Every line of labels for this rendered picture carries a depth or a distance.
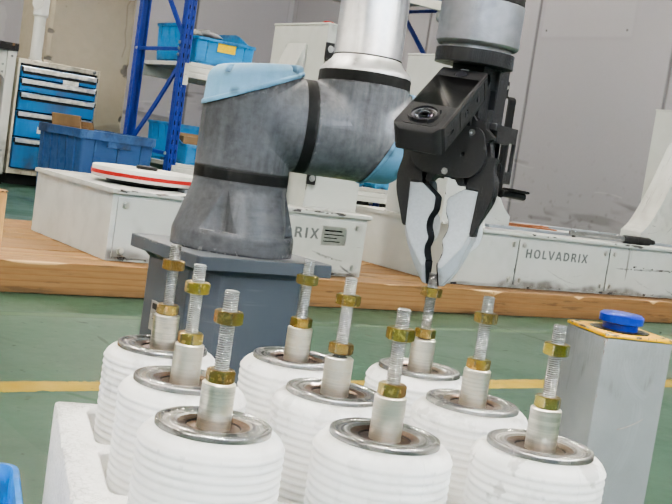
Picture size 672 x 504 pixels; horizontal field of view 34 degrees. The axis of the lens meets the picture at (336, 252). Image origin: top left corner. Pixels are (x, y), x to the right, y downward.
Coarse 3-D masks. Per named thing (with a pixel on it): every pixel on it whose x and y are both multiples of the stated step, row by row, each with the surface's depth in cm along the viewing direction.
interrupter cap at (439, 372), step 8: (384, 360) 101; (408, 360) 103; (384, 368) 98; (432, 368) 101; (440, 368) 101; (448, 368) 102; (408, 376) 96; (416, 376) 96; (424, 376) 96; (432, 376) 96; (440, 376) 97; (448, 376) 97; (456, 376) 98
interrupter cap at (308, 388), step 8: (288, 384) 84; (296, 384) 85; (304, 384) 86; (312, 384) 86; (320, 384) 87; (352, 384) 88; (296, 392) 83; (304, 392) 82; (312, 392) 83; (352, 392) 86; (360, 392) 86; (368, 392) 86; (376, 392) 86; (312, 400) 82; (320, 400) 81; (328, 400) 81; (336, 400) 81; (344, 400) 82; (352, 400) 83; (360, 400) 83; (368, 400) 83
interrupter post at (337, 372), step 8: (328, 360) 84; (336, 360) 84; (344, 360) 84; (352, 360) 84; (328, 368) 84; (336, 368) 84; (344, 368) 84; (328, 376) 84; (336, 376) 84; (344, 376) 84; (328, 384) 84; (336, 384) 84; (344, 384) 84; (320, 392) 85; (328, 392) 84; (336, 392) 84; (344, 392) 84
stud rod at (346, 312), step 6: (348, 282) 84; (354, 282) 84; (348, 288) 84; (354, 288) 84; (348, 294) 84; (354, 294) 84; (342, 306) 84; (342, 312) 84; (348, 312) 84; (342, 318) 84; (348, 318) 84; (342, 324) 84; (348, 324) 84; (342, 330) 84; (348, 330) 84; (342, 336) 84; (348, 336) 84; (342, 342) 84; (336, 354) 84
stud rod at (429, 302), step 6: (432, 276) 99; (432, 282) 99; (426, 300) 99; (432, 300) 99; (426, 306) 99; (432, 306) 99; (426, 312) 99; (432, 312) 99; (426, 318) 99; (426, 324) 99
